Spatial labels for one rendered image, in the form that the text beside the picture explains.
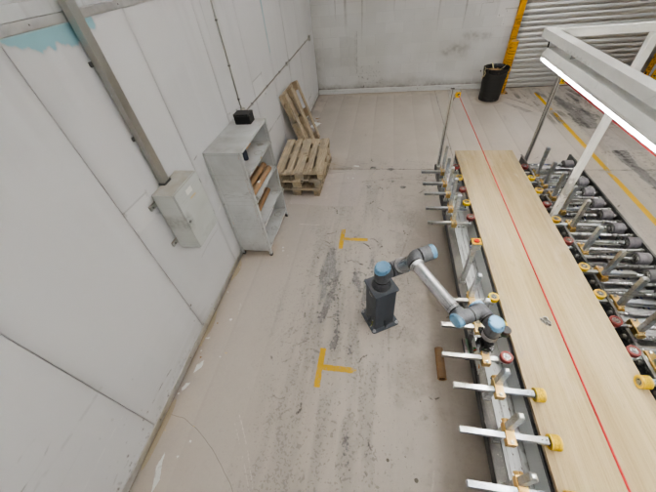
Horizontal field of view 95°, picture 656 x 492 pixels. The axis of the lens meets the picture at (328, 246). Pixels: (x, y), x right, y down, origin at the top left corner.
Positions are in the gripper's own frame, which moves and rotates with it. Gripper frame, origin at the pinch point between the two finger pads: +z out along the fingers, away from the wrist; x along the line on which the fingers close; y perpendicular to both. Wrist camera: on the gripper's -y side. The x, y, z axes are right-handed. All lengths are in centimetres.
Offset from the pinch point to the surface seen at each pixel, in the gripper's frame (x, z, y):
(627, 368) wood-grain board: 92, 11, -1
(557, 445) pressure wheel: 31, 3, 51
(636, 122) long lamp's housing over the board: 35, -135, -38
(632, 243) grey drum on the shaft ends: 159, 17, -127
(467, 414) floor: 13, 101, 10
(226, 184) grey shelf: -243, -16, -166
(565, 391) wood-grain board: 49, 11, 18
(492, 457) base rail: 5, 31, 55
